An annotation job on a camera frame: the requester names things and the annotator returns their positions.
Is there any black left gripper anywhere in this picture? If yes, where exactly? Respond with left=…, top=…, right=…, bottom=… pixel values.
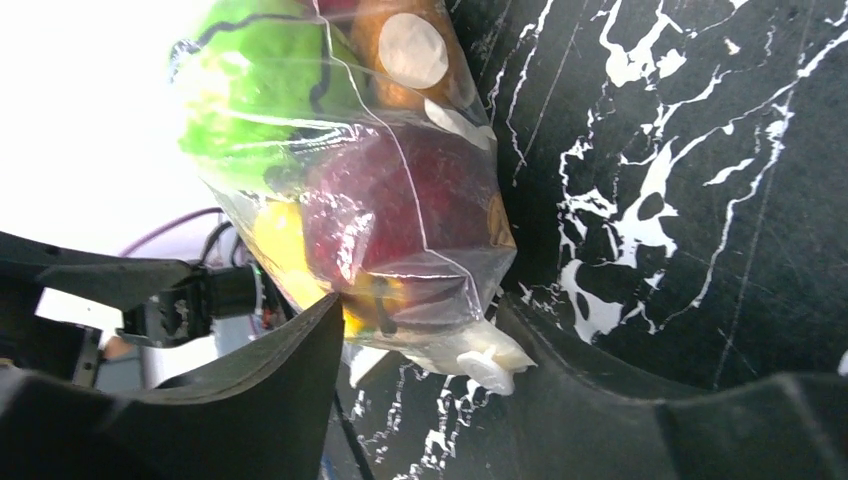
left=1, top=232, right=265, bottom=348

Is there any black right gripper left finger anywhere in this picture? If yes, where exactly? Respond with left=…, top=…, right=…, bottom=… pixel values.
left=1, top=294, right=343, bottom=479

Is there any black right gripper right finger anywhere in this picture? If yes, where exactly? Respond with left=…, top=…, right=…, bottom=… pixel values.
left=497, top=296, right=847, bottom=479

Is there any clear zip top bag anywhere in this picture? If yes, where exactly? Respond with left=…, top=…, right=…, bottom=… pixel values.
left=169, top=1, right=533, bottom=396

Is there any yellow fake banana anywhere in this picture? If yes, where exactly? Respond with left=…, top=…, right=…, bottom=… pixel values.
left=248, top=201, right=378, bottom=340

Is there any green fake pepper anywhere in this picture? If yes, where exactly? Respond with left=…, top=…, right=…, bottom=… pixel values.
left=169, top=1, right=366, bottom=194

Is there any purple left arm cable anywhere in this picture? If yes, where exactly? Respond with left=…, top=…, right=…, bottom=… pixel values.
left=119, top=206, right=227, bottom=258

